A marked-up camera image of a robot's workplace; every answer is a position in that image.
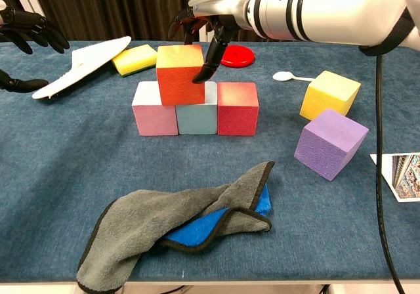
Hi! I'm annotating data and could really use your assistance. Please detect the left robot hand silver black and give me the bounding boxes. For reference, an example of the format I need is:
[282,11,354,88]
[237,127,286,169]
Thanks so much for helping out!
[0,0,70,94]

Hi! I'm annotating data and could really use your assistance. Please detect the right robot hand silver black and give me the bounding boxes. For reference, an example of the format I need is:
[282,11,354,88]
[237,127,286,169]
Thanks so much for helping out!
[167,0,257,85]

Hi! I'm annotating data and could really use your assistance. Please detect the orange foam cube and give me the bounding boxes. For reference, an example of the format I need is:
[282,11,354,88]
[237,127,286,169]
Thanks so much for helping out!
[156,44,206,106]

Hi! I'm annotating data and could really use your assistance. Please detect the yellow foam cube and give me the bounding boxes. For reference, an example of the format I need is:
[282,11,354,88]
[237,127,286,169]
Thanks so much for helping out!
[299,70,362,121]

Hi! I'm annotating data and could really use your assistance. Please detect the purple foam cube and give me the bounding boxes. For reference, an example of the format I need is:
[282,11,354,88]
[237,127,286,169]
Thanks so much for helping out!
[293,108,369,181]

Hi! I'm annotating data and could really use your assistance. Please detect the red round disc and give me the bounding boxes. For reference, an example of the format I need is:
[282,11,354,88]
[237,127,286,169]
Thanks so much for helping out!
[219,44,256,68]

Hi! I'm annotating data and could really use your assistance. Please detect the white plastic spoon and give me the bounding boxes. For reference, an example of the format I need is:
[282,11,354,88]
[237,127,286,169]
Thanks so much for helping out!
[272,71,316,83]

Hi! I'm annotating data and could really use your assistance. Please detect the yellow green sponge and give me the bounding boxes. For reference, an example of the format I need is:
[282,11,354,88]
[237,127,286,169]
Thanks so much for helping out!
[111,43,158,78]

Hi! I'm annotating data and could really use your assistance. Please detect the red foam cube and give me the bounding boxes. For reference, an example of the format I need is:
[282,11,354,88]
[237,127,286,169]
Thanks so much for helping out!
[216,81,259,137]

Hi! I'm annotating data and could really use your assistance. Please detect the light blue foam cube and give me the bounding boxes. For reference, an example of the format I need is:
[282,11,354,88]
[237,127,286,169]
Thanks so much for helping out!
[175,81,219,135]

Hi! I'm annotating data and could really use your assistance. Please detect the pink foam cube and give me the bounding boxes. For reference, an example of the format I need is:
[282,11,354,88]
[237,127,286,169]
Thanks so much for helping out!
[131,80,180,137]

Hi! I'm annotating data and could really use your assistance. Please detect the blue table cover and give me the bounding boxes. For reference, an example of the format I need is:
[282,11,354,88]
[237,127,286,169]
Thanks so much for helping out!
[0,40,420,284]

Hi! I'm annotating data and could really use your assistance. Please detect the grey and blue cloth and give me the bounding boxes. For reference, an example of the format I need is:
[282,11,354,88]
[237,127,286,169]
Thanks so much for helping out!
[75,161,276,294]

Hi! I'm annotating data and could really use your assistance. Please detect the printed photo card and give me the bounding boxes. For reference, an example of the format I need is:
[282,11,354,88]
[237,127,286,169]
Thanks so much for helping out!
[369,152,420,203]

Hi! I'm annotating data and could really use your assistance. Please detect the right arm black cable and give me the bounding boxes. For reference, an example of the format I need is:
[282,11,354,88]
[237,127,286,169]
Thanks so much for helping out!
[375,54,408,294]

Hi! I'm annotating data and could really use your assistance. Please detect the white table frame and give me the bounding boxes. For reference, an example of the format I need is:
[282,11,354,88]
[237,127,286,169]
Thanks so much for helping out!
[0,280,420,294]

